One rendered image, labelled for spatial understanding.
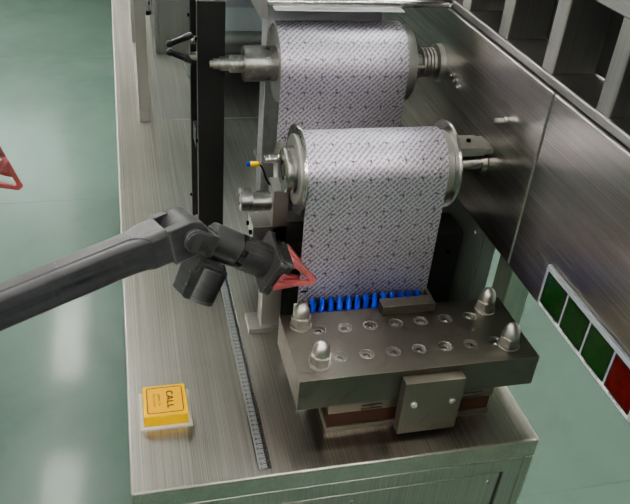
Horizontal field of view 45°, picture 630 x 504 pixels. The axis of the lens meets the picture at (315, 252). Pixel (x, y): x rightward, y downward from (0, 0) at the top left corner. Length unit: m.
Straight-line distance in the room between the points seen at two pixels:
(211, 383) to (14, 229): 2.26
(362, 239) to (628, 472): 1.62
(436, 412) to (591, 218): 0.41
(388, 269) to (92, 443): 1.40
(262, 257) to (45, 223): 2.37
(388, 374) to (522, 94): 0.48
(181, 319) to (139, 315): 0.08
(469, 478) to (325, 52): 0.77
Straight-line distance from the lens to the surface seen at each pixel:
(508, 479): 1.39
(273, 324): 1.43
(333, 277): 1.28
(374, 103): 1.42
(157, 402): 1.26
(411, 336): 1.25
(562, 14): 1.15
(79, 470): 2.41
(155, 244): 1.12
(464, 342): 1.27
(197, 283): 1.19
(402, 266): 1.31
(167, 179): 1.92
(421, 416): 1.25
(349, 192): 1.20
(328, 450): 1.23
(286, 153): 1.20
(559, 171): 1.13
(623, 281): 1.02
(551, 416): 2.74
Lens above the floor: 1.82
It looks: 34 degrees down
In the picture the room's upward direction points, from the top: 5 degrees clockwise
